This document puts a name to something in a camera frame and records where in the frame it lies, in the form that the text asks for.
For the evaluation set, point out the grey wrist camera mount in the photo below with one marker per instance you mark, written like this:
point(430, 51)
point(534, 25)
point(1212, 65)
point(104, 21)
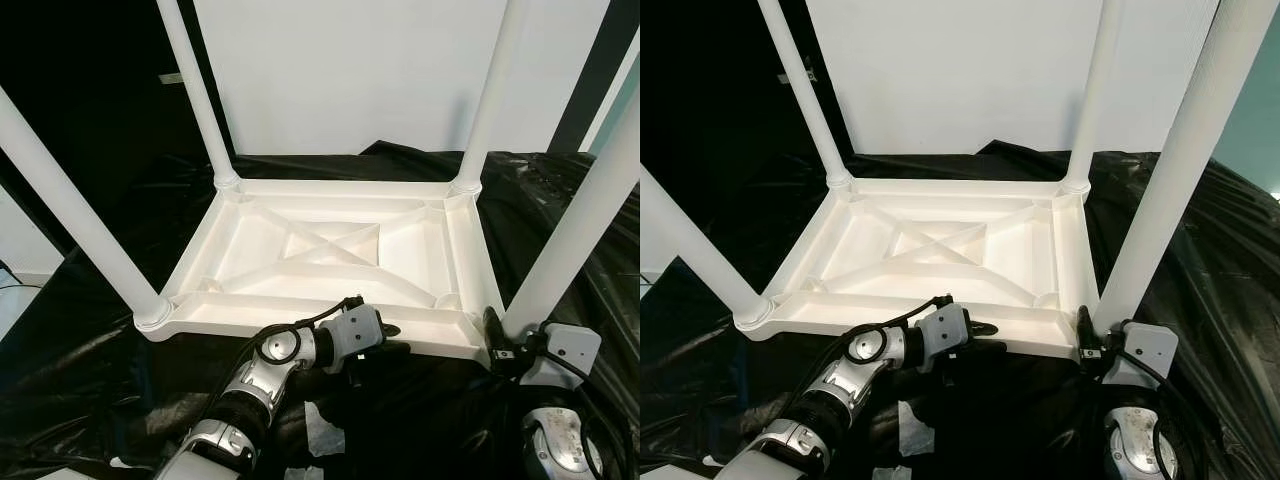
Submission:
point(357, 328)
point(1142, 350)
point(945, 326)
point(562, 352)

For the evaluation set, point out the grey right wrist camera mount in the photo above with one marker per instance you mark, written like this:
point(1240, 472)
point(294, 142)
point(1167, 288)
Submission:
point(1142, 350)
point(562, 352)

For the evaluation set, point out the black wall strip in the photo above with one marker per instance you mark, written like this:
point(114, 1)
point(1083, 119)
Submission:
point(590, 70)

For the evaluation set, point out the black door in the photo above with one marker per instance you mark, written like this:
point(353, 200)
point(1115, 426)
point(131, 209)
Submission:
point(90, 70)
point(700, 70)

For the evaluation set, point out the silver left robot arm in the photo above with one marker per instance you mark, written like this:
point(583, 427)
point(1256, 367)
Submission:
point(255, 385)
point(845, 385)

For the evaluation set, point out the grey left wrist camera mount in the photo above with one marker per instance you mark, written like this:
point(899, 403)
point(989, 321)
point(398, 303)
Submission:
point(945, 326)
point(357, 328)

